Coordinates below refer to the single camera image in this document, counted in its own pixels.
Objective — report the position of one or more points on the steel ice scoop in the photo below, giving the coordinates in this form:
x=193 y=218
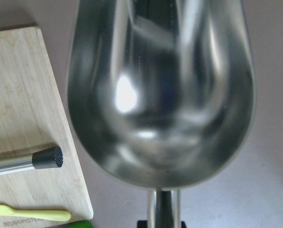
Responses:
x=161 y=93

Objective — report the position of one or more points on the steel muddler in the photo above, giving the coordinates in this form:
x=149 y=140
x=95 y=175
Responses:
x=45 y=159

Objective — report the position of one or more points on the bamboo cutting board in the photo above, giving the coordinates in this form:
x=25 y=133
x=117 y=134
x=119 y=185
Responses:
x=32 y=118

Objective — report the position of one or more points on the green lime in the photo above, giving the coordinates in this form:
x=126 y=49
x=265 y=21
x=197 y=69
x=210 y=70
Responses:
x=81 y=224

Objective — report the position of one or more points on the yellow plastic knife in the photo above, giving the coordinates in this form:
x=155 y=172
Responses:
x=53 y=215

